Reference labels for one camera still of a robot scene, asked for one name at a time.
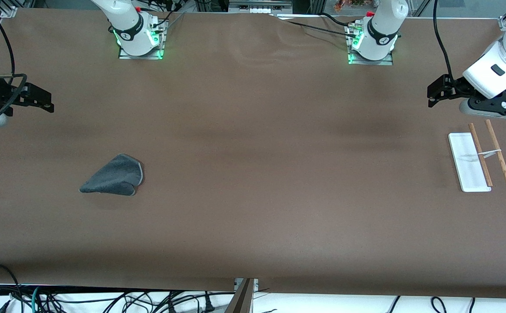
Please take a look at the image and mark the long black table cable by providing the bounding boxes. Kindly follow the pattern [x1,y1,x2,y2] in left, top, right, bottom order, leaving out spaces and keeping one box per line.
[286,20,360,39]

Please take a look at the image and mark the grey microfibre towel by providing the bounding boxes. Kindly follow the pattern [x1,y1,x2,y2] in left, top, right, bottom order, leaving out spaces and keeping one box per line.
[79,153,145,196]

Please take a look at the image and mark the short black table cable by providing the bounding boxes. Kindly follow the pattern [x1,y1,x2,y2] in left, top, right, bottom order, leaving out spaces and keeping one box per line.
[320,12,351,26]

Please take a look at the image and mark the white power strip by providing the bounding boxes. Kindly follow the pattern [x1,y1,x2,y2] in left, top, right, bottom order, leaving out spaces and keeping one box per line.
[228,0,293,14]

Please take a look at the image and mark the red orange background clutter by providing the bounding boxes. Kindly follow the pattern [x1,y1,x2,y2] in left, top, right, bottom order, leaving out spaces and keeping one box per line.
[334,0,369,12]

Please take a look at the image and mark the tangled black floor cables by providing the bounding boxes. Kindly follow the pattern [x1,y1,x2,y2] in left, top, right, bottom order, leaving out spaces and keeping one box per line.
[40,290,236,313]

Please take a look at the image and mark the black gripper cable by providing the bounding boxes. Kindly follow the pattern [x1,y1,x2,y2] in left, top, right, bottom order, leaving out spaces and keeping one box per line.
[433,0,457,84]
[0,20,28,127]

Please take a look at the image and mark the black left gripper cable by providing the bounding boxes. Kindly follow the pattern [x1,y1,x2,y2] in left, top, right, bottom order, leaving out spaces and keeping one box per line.
[433,0,457,84]

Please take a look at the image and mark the black right arm base cable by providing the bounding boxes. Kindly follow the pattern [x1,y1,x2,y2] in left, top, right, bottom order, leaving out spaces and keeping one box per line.
[138,0,186,32]

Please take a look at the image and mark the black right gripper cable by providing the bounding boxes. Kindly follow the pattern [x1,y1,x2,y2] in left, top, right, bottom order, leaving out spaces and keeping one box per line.
[0,20,28,127]

